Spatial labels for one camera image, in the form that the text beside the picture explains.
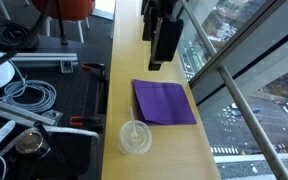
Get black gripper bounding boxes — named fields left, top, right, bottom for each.
left=141, top=0, right=185, bottom=72

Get clear drinking straw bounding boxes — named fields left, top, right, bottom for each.
left=129, top=106, right=140, bottom=139

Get black stand pole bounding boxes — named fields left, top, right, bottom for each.
left=55, top=0, right=69, bottom=46

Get orange chair with white legs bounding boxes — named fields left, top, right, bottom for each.
left=30, top=0, right=95, bottom=44

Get clear plastic cup with lid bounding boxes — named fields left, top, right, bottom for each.
left=118, top=119, right=153, bottom=156

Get grey metal handrail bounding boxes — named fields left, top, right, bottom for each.
left=179, top=0, right=288, bottom=180

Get grey curved band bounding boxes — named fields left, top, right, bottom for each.
left=0, top=124, right=101, bottom=158

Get white chair leg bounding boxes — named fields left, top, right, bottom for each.
left=0, top=0, right=12, bottom=22

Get black clamp with orange handle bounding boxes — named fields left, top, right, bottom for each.
left=69, top=114, right=105, bottom=130
left=81, top=62, right=107, bottom=116

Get aluminium extrusion with corner bracket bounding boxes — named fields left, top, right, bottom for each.
left=3, top=52, right=79, bottom=74

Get small aluminium corner bracket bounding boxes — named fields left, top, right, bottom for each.
left=41, top=109, right=65, bottom=123

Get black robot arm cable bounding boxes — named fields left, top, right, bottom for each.
left=0, top=0, right=53, bottom=75

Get grey coiled cable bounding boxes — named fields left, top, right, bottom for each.
left=3, top=79, right=58, bottom=114

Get black coiled cable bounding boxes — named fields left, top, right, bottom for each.
left=0, top=21, right=41, bottom=52

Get long aluminium extrusion rail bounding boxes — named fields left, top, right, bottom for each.
left=0, top=94, right=57, bottom=128

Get round metal camera knob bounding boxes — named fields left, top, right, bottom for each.
left=15, top=129, right=52, bottom=160

